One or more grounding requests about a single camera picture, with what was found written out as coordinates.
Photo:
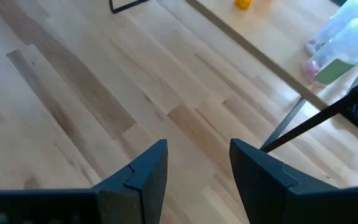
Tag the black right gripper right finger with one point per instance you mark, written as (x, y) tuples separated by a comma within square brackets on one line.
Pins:
[(266, 189)]

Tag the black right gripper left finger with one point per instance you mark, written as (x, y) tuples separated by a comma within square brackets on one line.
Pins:
[(138, 193)]

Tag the clear bottle red pills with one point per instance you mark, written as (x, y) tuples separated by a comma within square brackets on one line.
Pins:
[(337, 62)]

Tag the orange pill vial white cap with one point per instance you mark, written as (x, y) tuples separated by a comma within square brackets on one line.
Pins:
[(243, 3)]

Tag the wooden shelf black metal legs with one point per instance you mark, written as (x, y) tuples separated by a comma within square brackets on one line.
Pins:
[(275, 37)]

